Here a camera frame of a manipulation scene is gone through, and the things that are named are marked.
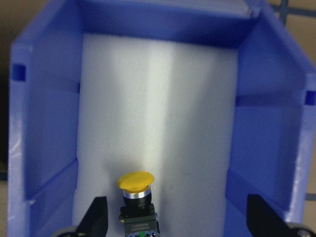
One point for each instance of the brown paper table cover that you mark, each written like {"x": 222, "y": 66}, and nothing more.
{"x": 7, "y": 19}

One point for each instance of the white foam pad right bin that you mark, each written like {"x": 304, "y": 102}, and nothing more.
{"x": 162, "y": 107}

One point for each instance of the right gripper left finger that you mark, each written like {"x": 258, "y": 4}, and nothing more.
{"x": 95, "y": 221}

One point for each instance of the yellow push button switch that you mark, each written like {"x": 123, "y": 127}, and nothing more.
{"x": 138, "y": 214}

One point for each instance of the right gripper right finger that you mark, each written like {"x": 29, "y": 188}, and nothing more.
{"x": 262, "y": 220}

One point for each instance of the right blue storage bin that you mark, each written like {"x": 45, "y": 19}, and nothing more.
{"x": 37, "y": 123}

